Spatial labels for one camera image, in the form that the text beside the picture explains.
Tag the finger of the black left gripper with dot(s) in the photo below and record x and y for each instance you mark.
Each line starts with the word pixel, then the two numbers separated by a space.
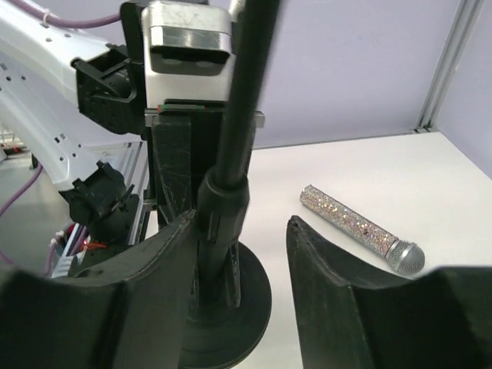
pixel 237 139

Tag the round-base mic stand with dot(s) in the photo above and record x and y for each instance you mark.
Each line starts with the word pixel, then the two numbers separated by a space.
pixel 214 335

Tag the white slotted cable duct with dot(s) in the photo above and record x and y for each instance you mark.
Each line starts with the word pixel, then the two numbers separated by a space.
pixel 63 266

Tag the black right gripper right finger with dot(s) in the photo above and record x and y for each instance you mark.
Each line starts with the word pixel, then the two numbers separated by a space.
pixel 353 315

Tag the silver glitter microphone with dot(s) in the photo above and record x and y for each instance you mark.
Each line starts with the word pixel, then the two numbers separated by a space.
pixel 403 257

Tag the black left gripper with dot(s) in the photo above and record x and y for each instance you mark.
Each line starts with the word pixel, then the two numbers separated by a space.
pixel 182 147

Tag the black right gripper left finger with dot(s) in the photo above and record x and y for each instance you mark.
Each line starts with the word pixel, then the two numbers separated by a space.
pixel 126 312

